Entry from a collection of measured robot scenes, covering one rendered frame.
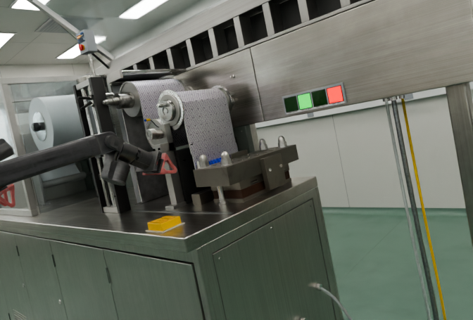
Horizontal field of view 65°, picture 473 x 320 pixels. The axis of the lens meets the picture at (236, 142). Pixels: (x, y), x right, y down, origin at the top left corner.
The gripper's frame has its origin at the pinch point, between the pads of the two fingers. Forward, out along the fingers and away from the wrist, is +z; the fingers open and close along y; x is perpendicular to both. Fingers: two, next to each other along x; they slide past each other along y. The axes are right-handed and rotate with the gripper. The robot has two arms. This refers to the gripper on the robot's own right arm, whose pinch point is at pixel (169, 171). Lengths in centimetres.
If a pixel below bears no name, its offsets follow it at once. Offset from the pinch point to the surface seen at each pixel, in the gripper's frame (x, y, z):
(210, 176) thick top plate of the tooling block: 0.1, 11.6, 8.1
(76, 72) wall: 267, -557, 125
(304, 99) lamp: 35, 30, 28
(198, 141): 14.5, 0.0, 8.7
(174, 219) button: -16.5, 13.3, -2.8
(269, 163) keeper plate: 10.0, 21.7, 24.1
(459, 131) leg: 28, 73, 53
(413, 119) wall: 134, -8, 242
